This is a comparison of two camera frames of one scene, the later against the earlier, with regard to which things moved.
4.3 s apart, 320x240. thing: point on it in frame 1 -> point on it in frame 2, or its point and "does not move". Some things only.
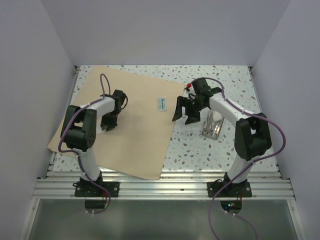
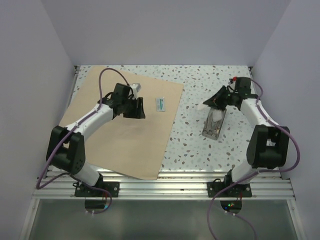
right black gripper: x=184 y=101 -> x=215 y=101
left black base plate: x=89 y=189 does not move
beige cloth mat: x=141 y=143 does not move
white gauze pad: x=217 y=116 does not move
